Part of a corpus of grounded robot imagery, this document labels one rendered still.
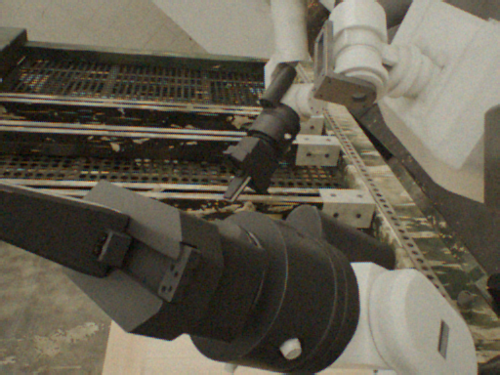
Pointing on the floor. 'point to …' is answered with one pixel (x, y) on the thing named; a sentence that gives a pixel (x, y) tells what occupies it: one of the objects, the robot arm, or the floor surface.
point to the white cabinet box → (226, 24)
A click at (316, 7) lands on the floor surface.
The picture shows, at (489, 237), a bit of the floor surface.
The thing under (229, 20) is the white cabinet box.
